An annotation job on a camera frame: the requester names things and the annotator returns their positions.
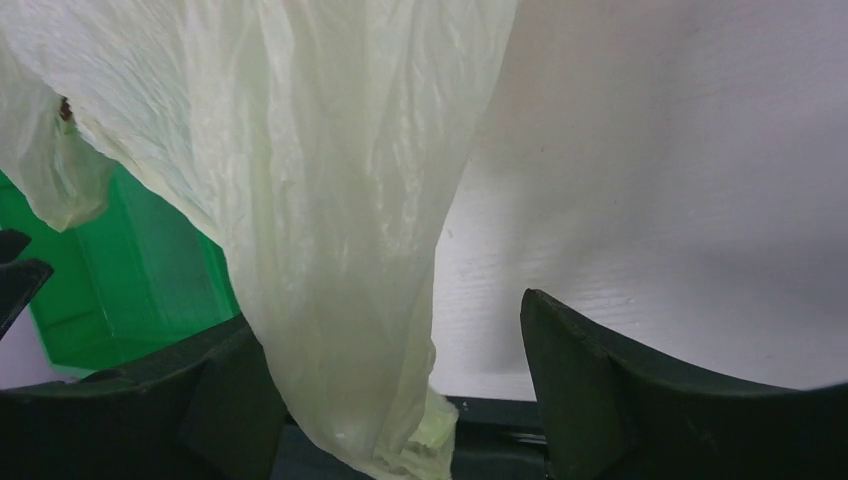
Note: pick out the fake avocado half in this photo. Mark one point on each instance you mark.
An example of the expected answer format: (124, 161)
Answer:
(64, 111)

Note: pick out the green plastic tray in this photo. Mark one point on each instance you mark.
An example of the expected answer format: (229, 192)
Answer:
(136, 279)

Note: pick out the translucent pale green plastic bag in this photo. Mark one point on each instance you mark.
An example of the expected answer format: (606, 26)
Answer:
(319, 143)

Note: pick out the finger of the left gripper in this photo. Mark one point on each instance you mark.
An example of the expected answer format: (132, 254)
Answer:
(21, 279)

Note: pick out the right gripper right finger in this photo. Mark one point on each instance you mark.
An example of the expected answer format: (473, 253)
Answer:
(614, 408)

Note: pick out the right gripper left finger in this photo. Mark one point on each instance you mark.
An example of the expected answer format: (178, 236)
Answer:
(202, 408)

